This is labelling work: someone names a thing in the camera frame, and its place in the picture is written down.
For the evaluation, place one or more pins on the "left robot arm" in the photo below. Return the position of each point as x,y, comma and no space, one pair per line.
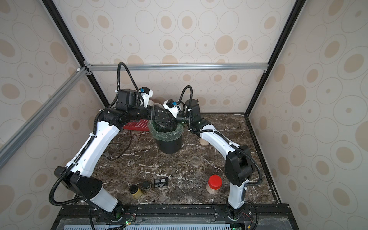
77,174

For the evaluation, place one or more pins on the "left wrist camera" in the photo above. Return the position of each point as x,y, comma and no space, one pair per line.
127,98

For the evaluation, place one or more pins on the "left diagonal aluminium rail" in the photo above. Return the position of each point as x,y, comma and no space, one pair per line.
18,139

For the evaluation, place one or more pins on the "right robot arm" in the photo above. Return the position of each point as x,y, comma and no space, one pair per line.
241,169

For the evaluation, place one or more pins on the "black frame post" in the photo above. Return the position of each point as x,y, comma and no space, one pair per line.
290,22
74,47

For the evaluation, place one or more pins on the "yellow spice jar black lid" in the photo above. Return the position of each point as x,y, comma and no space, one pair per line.
135,191

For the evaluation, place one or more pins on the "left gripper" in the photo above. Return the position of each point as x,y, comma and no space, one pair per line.
155,114

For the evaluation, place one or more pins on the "black trash bin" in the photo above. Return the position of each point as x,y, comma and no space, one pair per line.
170,147

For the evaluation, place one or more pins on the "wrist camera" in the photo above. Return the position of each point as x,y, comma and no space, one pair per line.
193,109
127,98

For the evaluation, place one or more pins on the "red-lid oatmeal jar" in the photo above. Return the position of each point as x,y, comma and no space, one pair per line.
214,184
203,142

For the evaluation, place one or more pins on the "horizontal aluminium rail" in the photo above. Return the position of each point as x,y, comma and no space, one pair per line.
198,67

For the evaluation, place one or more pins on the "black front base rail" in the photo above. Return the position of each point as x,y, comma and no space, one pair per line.
178,217

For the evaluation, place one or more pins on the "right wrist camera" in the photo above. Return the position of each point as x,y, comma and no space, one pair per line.
193,109

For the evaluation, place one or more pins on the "right black frame post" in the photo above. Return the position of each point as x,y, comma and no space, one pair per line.
290,22

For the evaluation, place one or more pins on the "small black box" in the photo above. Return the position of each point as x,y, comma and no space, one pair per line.
162,182

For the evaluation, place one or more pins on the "left black frame post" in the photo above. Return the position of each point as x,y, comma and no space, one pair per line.
74,47

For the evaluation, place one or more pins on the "clear jar lid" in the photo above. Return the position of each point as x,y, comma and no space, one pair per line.
196,161

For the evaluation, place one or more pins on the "red toaster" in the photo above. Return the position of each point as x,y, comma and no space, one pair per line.
140,125

